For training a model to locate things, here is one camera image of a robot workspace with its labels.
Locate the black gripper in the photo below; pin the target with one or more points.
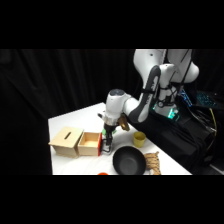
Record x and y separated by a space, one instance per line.
108 130

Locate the wooden drawer red front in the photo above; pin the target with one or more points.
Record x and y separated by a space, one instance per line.
89 144

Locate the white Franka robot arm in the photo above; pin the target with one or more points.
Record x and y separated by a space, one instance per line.
146 95

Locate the black bowl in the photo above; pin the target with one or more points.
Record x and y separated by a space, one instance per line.
129 161

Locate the orange round object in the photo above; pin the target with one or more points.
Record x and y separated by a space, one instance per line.
102 173

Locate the yellow cup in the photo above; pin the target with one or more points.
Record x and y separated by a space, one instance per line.
139 140

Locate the wooden box with slot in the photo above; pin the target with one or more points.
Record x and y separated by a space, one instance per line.
65 141

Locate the black cloth covered stand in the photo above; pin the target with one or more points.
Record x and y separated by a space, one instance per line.
173 136

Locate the blue lit device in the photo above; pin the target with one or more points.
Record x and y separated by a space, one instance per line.
185 97

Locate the black curtain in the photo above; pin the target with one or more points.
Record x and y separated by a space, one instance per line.
40 86

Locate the keyboard with blue backlight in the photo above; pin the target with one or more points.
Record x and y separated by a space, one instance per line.
206 99

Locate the tan wrist mount piece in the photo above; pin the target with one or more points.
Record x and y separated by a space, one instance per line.
125 122

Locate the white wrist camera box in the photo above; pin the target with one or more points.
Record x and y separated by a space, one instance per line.
101 116

